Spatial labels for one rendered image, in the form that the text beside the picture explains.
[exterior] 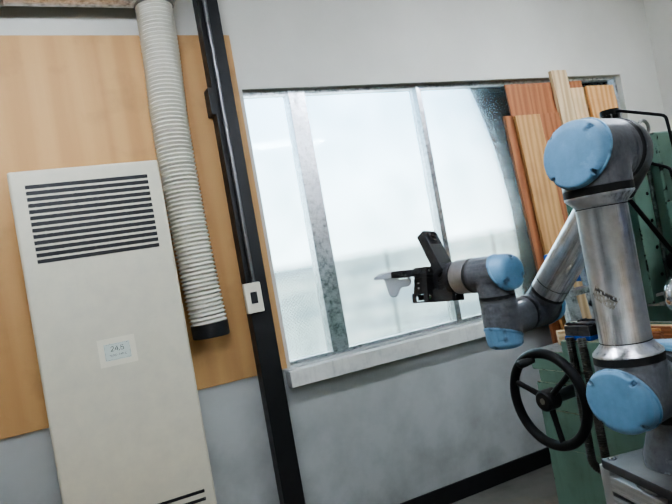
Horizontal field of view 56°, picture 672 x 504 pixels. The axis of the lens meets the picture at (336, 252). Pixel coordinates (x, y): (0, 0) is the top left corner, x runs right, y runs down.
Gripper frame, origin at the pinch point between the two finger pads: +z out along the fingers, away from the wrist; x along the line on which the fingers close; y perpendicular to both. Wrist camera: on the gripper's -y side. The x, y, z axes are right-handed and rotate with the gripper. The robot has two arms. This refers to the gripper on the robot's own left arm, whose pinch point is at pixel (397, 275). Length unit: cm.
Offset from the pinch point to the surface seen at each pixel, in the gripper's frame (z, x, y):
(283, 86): 128, 52, -100
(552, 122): 90, 206, -91
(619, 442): -13, 68, 50
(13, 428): 153, -62, 43
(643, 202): -18, 87, -19
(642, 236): -17, 85, -9
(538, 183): 90, 187, -55
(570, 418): 4, 70, 45
